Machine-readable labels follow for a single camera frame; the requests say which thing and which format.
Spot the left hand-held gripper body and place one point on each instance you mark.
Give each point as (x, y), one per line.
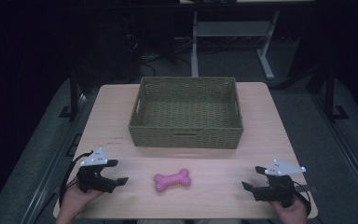
(94, 183)

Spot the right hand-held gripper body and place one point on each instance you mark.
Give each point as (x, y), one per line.
(278, 191)

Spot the person's right hand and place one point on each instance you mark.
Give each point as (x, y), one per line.
(293, 214)

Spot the person's left hand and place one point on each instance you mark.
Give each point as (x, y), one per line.
(73, 202)

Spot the pink bone-shaped rubber toy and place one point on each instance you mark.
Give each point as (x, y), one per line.
(171, 180)

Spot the green woven basket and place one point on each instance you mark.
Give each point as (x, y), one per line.
(185, 137)

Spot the black metal stand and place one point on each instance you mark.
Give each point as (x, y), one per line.
(73, 93)
(330, 93)

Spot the white metal desk frame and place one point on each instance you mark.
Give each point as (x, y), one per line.
(230, 28)

